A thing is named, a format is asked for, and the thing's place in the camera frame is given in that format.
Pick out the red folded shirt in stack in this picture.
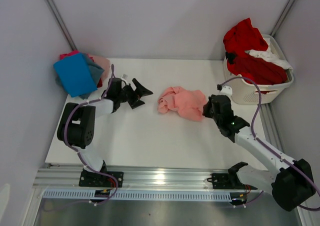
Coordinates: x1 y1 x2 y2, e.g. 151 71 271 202
97 78 103 88

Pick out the white shirt in basket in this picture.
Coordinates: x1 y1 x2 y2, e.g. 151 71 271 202
245 38 293 70

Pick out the black garment in basket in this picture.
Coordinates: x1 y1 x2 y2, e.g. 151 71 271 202
225 51 237 65

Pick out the pale pink folded shirt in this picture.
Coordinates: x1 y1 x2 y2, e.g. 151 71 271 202
88 54 111 81

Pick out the white laundry basket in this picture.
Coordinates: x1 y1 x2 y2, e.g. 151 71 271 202
223 35 294 105

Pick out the left aluminium corner post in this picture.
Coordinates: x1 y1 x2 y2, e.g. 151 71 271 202
44 0 77 50

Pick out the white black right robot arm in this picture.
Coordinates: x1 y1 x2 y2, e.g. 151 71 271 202
203 94 320 212

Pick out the white slotted cable duct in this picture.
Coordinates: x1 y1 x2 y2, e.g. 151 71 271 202
42 188 232 202

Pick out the right aluminium corner post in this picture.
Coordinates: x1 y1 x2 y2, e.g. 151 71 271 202
270 0 298 37

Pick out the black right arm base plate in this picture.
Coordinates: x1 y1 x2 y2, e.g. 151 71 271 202
206 173 257 190

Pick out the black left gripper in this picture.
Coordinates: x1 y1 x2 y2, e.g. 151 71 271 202
117 79 153 110

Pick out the salmon pink t shirt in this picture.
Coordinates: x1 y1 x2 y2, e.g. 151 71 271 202
157 86 207 122

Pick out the blue folded t shirt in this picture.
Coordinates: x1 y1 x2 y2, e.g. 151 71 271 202
53 53 98 98

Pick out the aluminium corner post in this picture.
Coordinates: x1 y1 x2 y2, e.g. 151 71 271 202
44 0 77 50
270 0 298 37

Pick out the magenta folded shirt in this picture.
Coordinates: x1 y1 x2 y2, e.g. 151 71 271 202
59 50 80 60

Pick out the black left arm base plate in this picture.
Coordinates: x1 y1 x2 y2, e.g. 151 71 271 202
78 169 124 188

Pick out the grey blue folded shirt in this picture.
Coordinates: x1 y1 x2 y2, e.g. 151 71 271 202
56 53 104 99

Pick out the bright red shirt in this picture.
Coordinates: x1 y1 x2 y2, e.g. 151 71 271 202
223 17 270 73

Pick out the dark red shirt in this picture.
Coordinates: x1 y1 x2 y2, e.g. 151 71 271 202
227 55 288 85

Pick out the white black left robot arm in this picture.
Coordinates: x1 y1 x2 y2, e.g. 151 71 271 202
57 77 153 187

